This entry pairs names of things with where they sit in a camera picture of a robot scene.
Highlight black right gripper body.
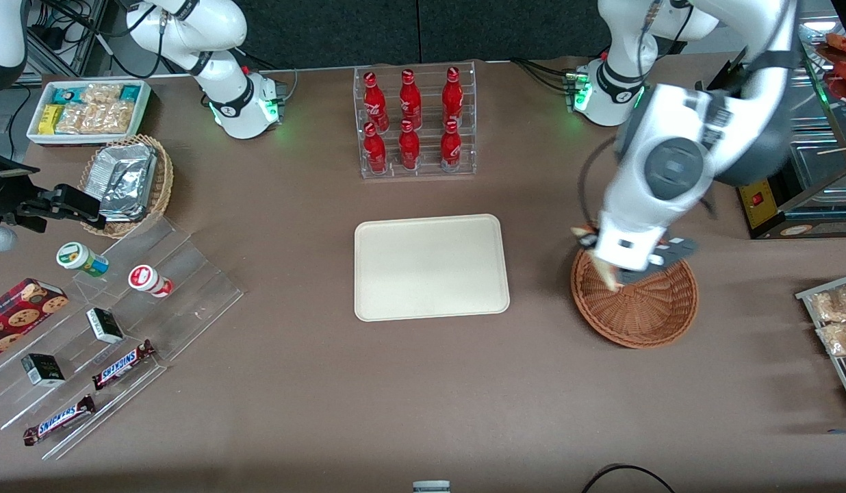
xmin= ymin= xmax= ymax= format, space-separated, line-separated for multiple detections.
xmin=0 ymin=149 xmax=42 ymax=228

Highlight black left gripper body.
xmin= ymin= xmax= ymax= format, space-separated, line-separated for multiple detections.
xmin=616 ymin=266 xmax=660 ymax=287

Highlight triangular sandwich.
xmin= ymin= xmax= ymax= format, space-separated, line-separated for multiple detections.
xmin=590 ymin=252 xmax=624 ymax=293

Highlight brown round wicker basket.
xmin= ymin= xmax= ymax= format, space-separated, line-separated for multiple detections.
xmin=570 ymin=245 xmax=700 ymax=350

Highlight tan wicker basket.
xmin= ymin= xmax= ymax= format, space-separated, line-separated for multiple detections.
xmin=77 ymin=134 xmax=175 ymax=239

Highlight grey metal snack tray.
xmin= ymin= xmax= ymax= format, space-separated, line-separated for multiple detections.
xmin=795 ymin=272 xmax=846 ymax=418

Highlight cream rectangular plastic tray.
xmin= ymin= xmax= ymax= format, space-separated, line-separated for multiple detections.
xmin=354 ymin=214 xmax=511 ymax=323

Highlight green lid yogurt cup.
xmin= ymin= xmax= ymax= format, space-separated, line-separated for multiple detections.
xmin=56 ymin=242 xmax=110 ymax=277

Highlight silver foil packet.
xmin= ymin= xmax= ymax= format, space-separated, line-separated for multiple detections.
xmin=91 ymin=144 xmax=158 ymax=223

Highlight white plastic snack bin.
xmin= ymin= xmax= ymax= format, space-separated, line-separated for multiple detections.
xmin=26 ymin=80 xmax=152 ymax=147

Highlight clear bag of crackers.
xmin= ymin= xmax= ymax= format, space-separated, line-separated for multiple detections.
xmin=85 ymin=103 xmax=133 ymax=135
xmin=56 ymin=103 xmax=88 ymax=135
xmin=81 ymin=84 xmax=123 ymax=105

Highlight red cookie box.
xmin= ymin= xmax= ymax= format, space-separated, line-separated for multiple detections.
xmin=0 ymin=277 xmax=69 ymax=364

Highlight red lid yogurt cup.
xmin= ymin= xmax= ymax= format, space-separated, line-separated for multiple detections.
xmin=127 ymin=264 xmax=174 ymax=299

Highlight small black carton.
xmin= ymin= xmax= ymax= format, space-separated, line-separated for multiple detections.
xmin=21 ymin=353 xmax=66 ymax=388
xmin=86 ymin=307 xmax=125 ymax=344

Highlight clear acrylic stepped stand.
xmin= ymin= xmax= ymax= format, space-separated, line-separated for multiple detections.
xmin=0 ymin=216 xmax=244 ymax=461

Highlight snickers chocolate bar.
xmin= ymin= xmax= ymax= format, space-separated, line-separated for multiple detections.
xmin=92 ymin=339 xmax=157 ymax=391
xmin=23 ymin=395 xmax=97 ymax=447

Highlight red cola bottle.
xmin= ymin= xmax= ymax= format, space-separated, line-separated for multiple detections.
xmin=441 ymin=66 xmax=465 ymax=128
xmin=362 ymin=122 xmax=388 ymax=175
xmin=439 ymin=118 xmax=463 ymax=172
xmin=398 ymin=120 xmax=422 ymax=172
xmin=398 ymin=68 xmax=424 ymax=131
xmin=363 ymin=71 xmax=389 ymax=132

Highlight glass display case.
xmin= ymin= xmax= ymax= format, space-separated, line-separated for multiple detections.
xmin=782 ymin=17 xmax=846 ymax=210

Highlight clear acrylic bottle rack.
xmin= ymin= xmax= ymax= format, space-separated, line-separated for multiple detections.
xmin=353 ymin=60 xmax=478 ymax=180

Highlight black arm loop cable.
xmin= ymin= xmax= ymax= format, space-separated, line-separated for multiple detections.
xmin=576 ymin=136 xmax=624 ymax=232

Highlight aluminium frame with cables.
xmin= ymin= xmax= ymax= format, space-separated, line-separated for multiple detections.
xmin=26 ymin=0 xmax=112 ymax=79

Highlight black arm base cables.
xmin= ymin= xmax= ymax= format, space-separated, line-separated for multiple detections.
xmin=511 ymin=58 xmax=581 ymax=93

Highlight black floor cable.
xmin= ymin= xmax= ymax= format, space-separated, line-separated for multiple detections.
xmin=580 ymin=464 xmax=677 ymax=493

